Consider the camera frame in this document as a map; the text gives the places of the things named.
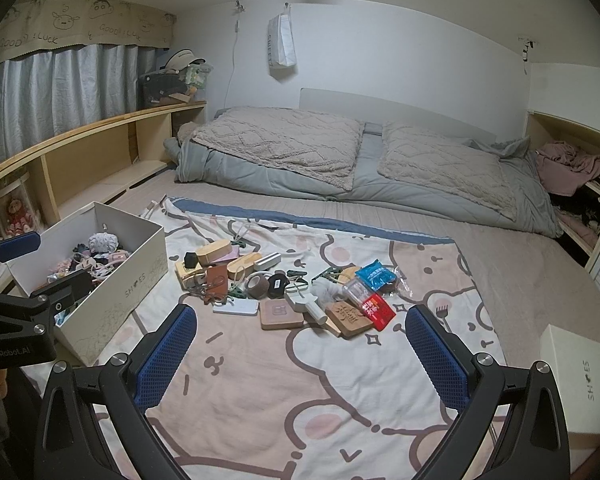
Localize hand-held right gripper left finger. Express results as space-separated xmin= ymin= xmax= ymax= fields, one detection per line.
xmin=32 ymin=304 xmax=198 ymax=480

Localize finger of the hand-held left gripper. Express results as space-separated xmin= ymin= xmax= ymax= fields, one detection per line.
xmin=0 ymin=231 xmax=42 ymax=286
xmin=0 ymin=269 xmax=93 ymax=336

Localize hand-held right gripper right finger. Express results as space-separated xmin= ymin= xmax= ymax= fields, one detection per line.
xmin=405 ymin=304 xmax=571 ymax=480

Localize white shoe box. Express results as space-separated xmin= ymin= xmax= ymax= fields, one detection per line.
xmin=2 ymin=201 xmax=167 ymax=366

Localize red packet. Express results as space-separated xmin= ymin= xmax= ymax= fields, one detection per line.
xmin=361 ymin=293 xmax=397 ymax=332

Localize plush toy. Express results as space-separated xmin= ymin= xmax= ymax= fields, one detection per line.
xmin=0 ymin=197 xmax=38 ymax=238

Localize metal back scratcher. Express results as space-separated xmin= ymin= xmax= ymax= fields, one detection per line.
xmin=432 ymin=302 xmax=453 ymax=331

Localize pile of hair accessories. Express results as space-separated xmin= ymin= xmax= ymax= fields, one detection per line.
xmin=47 ymin=232 xmax=131 ymax=286

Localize small wooden block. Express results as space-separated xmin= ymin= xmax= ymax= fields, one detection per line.
xmin=175 ymin=260 xmax=206 ymax=288

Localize white power bank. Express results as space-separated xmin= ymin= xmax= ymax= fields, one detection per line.
xmin=212 ymin=300 xmax=259 ymax=317

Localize clear bag with dark item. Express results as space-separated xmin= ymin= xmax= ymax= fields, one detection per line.
xmin=380 ymin=277 xmax=412 ymax=300

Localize brown leather pouch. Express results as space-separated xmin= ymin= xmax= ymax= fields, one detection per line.
xmin=205 ymin=265 xmax=230 ymax=306

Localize carved wooden block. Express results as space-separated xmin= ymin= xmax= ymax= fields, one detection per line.
xmin=325 ymin=300 xmax=376 ymax=340

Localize beige bed sheet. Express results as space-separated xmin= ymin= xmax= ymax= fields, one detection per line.
xmin=60 ymin=165 xmax=600 ymax=480

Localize blue packet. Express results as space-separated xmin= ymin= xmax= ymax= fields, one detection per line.
xmin=355 ymin=258 xmax=398 ymax=293

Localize clear plastic nail case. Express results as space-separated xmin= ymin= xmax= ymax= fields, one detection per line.
xmin=341 ymin=277 xmax=376 ymax=306

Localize oval wooden case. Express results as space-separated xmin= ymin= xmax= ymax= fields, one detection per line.
xmin=196 ymin=242 xmax=241 ymax=267

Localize brown tape roll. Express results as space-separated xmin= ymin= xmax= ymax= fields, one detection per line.
xmin=244 ymin=274 xmax=272 ymax=298

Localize light wooden case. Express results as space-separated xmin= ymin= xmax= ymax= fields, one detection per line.
xmin=227 ymin=256 xmax=258 ymax=281

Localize pink square wooden coaster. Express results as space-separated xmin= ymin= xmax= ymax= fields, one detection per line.
xmin=259 ymin=300 xmax=305 ymax=331

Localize white shoe box lid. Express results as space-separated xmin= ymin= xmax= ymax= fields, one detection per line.
xmin=539 ymin=324 xmax=600 ymax=441

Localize white cylinder bottle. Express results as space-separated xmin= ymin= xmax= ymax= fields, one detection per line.
xmin=302 ymin=297 xmax=328 ymax=326

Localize wooden shelf unit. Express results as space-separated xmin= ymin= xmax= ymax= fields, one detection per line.
xmin=0 ymin=100 xmax=208 ymax=241

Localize white cloth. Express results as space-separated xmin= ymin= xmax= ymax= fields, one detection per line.
xmin=311 ymin=280 xmax=343 ymax=306

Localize printed cartoon blanket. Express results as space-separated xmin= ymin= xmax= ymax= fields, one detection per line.
xmin=20 ymin=195 xmax=511 ymax=480

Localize bunch of green clips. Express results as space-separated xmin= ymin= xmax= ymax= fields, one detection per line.
xmin=312 ymin=266 xmax=346 ymax=283

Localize grey curtain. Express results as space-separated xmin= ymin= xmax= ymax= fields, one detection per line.
xmin=0 ymin=42 xmax=163 ymax=176

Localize beige quilted pillow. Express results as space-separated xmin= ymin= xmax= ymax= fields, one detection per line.
xmin=189 ymin=106 xmax=366 ymax=192
xmin=377 ymin=121 xmax=518 ymax=222

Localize grey comforter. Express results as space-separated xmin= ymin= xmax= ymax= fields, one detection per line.
xmin=162 ymin=105 xmax=563 ymax=238

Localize beige cartoon valance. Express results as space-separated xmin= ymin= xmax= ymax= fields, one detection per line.
xmin=0 ymin=0 xmax=176 ymax=68

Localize pink clothes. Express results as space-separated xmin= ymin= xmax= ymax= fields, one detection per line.
xmin=535 ymin=142 xmax=600 ymax=196

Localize white visor cap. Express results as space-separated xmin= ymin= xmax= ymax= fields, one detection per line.
xmin=160 ymin=49 xmax=206 ymax=73

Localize white headboard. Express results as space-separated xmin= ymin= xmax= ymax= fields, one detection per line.
xmin=299 ymin=87 xmax=498 ymax=143

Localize white wardrobe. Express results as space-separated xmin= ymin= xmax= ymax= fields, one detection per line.
xmin=522 ymin=62 xmax=600 ymax=321

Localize white hanging bag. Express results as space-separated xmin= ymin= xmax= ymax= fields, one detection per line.
xmin=267 ymin=12 xmax=298 ymax=70

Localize white wall cable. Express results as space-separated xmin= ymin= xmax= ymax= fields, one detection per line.
xmin=227 ymin=0 xmax=246 ymax=111

